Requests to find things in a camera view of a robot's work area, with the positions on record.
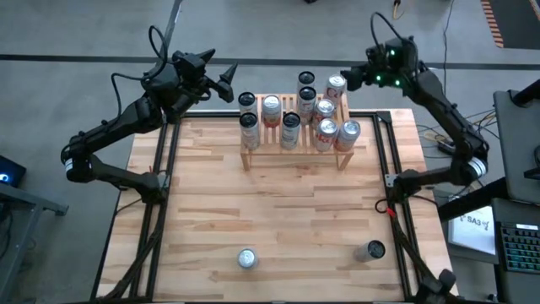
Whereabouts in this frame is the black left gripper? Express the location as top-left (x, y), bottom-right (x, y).
top-left (170, 48), bottom-right (240, 104)

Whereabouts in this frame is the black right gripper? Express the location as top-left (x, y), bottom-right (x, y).
top-left (339, 62), bottom-right (381, 92)

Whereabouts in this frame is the tall Celsius peach can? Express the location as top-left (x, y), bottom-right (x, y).
top-left (297, 70), bottom-right (316, 90)

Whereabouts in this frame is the pale pink Spindrift can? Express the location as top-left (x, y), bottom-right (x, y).
top-left (335, 119), bottom-right (362, 152)

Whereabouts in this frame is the Spindrift can with fruit emblem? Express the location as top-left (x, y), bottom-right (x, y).
top-left (261, 95), bottom-right (283, 128)

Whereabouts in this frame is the wooden slatted shelf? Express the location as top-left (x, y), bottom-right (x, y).
top-left (241, 93), bottom-right (356, 173)

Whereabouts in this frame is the black power strip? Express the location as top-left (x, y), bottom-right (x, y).
top-left (437, 140), bottom-right (459, 157)

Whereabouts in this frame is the black desk support bar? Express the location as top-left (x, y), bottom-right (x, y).
top-left (437, 176), bottom-right (507, 221)

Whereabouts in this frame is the black mat with striped edge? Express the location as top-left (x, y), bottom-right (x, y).
top-left (479, 0), bottom-right (540, 50)

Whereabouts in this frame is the dark grey desk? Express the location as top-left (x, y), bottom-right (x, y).
top-left (492, 89), bottom-right (540, 206)

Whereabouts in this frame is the pink and silver Spindrift can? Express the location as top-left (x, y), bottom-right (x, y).
top-left (237, 247), bottom-right (260, 270)

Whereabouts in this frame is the white printed sign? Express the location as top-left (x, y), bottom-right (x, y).
top-left (446, 205), bottom-right (498, 256)

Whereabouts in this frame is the grey metal stand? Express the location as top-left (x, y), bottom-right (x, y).
top-left (0, 181), bottom-right (69, 304)

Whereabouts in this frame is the black box with blue light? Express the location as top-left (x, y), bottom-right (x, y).
top-left (0, 155), bottom-right (27, 189)

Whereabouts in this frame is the black looped camera cable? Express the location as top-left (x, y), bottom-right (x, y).
top-left (110, 24), bottom-right (178, 119)
top-left (370, 11), bottom-right (419, 56)

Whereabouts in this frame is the long black floor cable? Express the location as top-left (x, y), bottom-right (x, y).
top-left (440, 0), bottom-right (457, 98)

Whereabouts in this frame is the black sleeved cable bundle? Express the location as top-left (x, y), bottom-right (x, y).
top-left (99, 198), bottom-right (172, 303)
top-left (391, 223), bottom-right (459, 303)

